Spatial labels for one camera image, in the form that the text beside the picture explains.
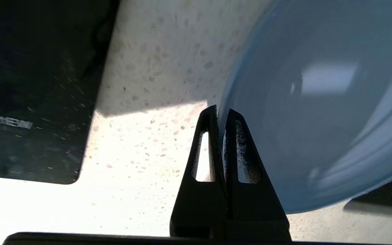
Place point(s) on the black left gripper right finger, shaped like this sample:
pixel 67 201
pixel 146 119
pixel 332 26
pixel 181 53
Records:
pixel 254 204

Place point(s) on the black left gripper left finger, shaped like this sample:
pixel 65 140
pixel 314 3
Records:
pixel 196 204

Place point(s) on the blue-grey plate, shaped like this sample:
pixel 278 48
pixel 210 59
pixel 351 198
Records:
pixel 318 102

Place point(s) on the black induction cooktop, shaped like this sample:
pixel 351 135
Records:
pixel 36 85

